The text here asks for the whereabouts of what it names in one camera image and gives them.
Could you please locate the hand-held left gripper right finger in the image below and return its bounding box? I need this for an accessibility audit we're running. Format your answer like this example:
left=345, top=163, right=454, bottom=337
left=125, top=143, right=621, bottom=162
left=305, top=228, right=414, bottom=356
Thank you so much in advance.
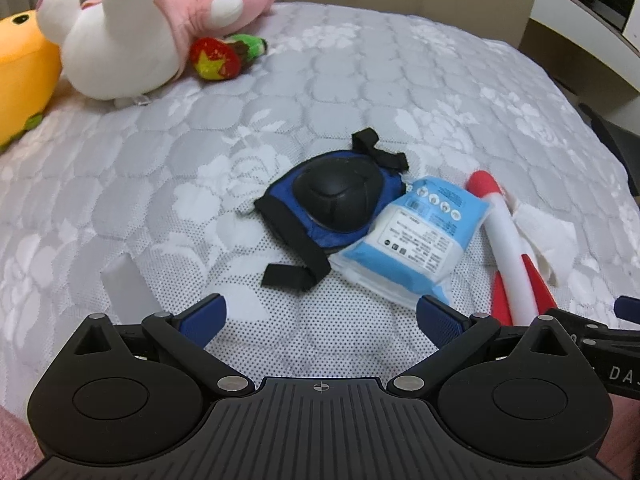
left=387, top=295, right=572, bottom=398

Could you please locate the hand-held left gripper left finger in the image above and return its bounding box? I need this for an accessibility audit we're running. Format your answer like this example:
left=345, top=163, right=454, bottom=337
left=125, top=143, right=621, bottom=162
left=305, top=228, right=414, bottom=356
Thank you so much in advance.
left=74, top=294, right=257, bottom=397

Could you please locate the blue white tissue packet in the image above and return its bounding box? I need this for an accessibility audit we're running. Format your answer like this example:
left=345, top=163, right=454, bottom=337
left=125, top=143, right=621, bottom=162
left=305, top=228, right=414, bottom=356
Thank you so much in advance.
left=329, top=175, right=488, bottom=311

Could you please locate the white tissue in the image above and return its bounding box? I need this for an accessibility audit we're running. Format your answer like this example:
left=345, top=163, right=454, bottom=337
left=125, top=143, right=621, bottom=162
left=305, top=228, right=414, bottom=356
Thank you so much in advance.
left=514, top=204, right=579, bottom=287

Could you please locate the red white foam rocket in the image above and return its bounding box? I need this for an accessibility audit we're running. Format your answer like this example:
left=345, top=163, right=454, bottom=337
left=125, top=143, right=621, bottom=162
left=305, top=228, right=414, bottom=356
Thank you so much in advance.
left=465, top=170, right=558, bottom=328

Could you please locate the blue black knee pad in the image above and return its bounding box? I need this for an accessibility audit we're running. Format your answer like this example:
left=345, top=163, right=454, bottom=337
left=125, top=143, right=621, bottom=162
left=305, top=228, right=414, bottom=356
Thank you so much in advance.
left=254, top=128, right=410, bottom=289

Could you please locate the red green plush toy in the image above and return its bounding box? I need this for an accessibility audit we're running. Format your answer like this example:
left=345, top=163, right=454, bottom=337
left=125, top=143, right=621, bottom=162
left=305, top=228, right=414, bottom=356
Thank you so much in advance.
left=189, top=33, right=268, bottom=82

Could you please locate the white edged desk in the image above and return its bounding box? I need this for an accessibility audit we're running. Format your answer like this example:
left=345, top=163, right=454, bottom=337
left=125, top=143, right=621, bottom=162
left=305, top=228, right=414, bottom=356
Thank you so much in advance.
left=517, top=0, right=640, bottom=136

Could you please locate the pink white plush rabbit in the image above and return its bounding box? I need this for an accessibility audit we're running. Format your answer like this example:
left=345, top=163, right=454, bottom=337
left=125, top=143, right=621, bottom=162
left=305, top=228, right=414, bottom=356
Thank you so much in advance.
left=36, top=0, right=281, bottom=107

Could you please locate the orange plush toy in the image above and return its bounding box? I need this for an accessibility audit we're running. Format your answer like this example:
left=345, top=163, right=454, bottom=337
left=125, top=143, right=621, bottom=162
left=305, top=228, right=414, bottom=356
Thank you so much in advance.
left=0, top=9, right=63, bottom=153

